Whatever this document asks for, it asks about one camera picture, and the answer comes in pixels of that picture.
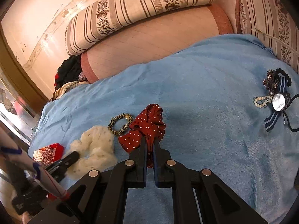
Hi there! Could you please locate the red white dotted scrunchie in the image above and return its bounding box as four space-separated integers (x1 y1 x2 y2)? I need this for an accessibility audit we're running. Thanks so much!
118 104 166 168

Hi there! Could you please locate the red plaid scrunchie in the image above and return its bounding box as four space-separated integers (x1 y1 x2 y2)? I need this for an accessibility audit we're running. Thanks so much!
33 146 55 166

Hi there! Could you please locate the red shallow gift box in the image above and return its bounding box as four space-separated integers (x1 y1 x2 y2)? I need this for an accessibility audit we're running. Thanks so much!
33 143 64 166

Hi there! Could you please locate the striped floral pillow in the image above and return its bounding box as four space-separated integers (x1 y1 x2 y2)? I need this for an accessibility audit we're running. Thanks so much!
65 0 215 56

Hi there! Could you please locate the pink quilted bolster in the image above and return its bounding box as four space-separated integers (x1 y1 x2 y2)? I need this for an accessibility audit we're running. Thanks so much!
81 5 233 83

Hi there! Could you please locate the leopard print blanket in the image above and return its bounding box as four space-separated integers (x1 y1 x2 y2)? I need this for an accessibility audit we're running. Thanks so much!
51 81 89 102

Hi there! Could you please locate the sparkly silver hair bow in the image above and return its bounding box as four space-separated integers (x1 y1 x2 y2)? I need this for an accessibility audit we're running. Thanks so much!
263 70 280 97

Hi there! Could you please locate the blue towel blanket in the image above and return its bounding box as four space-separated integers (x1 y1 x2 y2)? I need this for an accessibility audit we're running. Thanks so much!
28 34 298 223

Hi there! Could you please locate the leopard print hair tie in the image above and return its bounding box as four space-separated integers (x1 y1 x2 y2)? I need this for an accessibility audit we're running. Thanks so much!
107 113 134 137

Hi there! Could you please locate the black red clothes pile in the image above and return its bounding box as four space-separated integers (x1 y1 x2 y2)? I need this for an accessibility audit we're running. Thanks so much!
54 55 82 90

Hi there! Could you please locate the striped floral side cushion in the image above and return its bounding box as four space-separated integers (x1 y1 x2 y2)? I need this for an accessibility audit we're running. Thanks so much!
240 0 298 72

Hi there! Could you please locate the cream dotted organza scrunchie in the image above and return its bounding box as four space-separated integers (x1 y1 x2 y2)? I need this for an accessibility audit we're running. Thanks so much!
66 125 118 180

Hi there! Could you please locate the white pearl bracelet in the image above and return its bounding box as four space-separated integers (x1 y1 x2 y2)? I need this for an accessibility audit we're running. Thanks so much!
253 94 273 109

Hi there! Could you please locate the blue striped bow hair tie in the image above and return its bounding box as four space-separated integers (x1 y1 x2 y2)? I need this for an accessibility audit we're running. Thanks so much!
263 68 299 133

